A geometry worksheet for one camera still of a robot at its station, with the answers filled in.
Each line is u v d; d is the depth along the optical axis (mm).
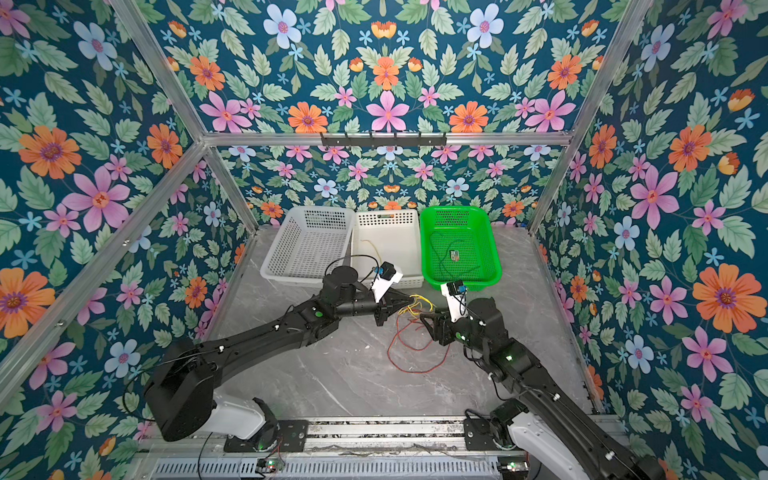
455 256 1106
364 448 730
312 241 1149
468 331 630
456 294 654
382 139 929
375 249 1126
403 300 718
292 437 735
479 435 734
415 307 745
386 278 643
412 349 884
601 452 417
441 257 1101
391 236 1130
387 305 655
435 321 666
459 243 1149
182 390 419
